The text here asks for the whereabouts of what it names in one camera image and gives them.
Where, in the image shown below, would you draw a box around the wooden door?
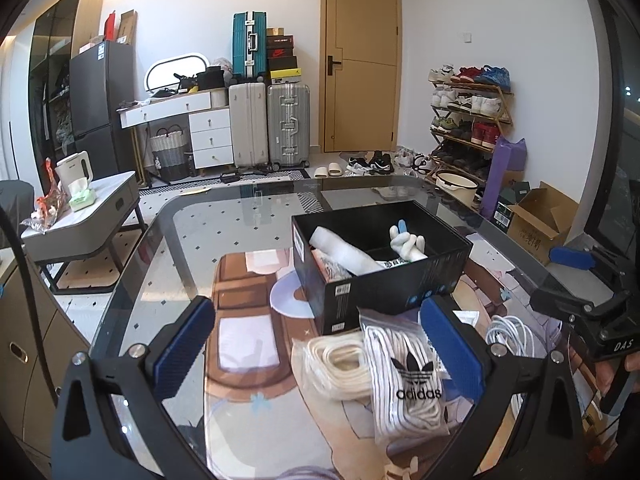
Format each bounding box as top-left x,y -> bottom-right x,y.
320,0 -> 404,154

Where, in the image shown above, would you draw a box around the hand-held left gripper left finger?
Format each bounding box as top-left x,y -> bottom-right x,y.
50,295 -> 217,480

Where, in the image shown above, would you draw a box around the white shoelace bag with logo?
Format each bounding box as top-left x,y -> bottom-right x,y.
359,306 -> 452,443

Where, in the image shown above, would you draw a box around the grey side table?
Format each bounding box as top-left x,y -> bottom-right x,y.
20,170 -> 149,295

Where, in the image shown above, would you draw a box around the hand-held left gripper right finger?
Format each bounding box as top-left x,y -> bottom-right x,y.
420,296 -> 596,480

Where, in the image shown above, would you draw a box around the white electric kettle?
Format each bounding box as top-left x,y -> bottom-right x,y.
55,151 -> 95,197

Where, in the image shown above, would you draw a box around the stack of shoe boxes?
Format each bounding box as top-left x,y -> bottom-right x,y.
266,27 -> 305,86

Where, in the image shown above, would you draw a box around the white basin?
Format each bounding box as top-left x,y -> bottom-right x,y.
435,171 -> 484,207

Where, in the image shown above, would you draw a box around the tall dark glass cabinet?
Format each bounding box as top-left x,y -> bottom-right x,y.
27,0 -> 104,162

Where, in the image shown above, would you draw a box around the wooden shoe rack with shoes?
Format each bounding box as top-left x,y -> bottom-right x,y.
427,64 -> 514,202

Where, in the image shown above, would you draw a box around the oval mirror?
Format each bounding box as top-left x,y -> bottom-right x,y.
144,52 -> 210,96

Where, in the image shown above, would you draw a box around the dark green box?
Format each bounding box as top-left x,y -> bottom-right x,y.
492,180 -> 532,232

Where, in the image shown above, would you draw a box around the red snack bag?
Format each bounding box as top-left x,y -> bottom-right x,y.
22,157 -> 69,233

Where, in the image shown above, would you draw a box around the white cable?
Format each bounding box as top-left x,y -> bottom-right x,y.
484,314 -> 552,361

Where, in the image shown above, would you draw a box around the tall brown carton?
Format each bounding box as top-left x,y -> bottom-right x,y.
117,10 -> 139,46

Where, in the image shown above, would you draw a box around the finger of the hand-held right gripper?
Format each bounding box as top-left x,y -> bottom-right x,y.
529,282 -> 631,333
549,242 -> 626,283

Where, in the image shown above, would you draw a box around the wicker basket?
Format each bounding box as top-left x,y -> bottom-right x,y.
150,127 -> 194,184

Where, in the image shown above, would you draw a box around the black refrigerator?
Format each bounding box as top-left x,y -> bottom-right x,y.
69,41 -> 136,162

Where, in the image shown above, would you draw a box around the white suitcase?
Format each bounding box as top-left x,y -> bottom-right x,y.
229,81 -> 269,169

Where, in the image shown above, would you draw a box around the purple yoga mat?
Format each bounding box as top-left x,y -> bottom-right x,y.
480,137 -> 529,222

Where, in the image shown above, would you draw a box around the white dresser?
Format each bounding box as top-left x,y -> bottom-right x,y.
119,90 -> 234,172

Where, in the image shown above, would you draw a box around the shoes on floor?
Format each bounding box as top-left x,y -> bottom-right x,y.
345,150 -> 437,177

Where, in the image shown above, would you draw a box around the cream shoelace bag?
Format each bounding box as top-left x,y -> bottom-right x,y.
291,332 -> 382,402

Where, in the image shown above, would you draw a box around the white glove-shaped object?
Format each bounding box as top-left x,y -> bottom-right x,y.
390,220 -> 429,262

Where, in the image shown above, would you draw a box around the white medicine packet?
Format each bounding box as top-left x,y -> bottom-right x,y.
310,227 -> 403,277

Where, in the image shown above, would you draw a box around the black cardboard box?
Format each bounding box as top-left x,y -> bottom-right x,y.
291,200 -> 474,337

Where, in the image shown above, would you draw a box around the clear packet with red print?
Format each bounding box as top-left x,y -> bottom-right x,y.
312,251 -> 352,282

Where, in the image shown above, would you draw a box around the green tissue pack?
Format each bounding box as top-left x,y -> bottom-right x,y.
67,180 -> 98,212

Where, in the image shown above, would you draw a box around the silver suitcase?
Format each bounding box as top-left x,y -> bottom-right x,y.
266,84 -> 312,170

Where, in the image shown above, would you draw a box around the person's right hand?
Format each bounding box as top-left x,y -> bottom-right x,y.
596,359 -> 622,397

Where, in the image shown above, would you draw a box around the brown cardboard box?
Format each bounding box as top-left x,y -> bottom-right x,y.
507,182 -> 581,267

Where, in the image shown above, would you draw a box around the wooden low cabinet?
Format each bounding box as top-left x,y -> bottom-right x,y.
0,250 -> 92,461

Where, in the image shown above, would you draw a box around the teal suitcase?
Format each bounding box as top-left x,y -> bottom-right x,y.
232,11 -> 269,82

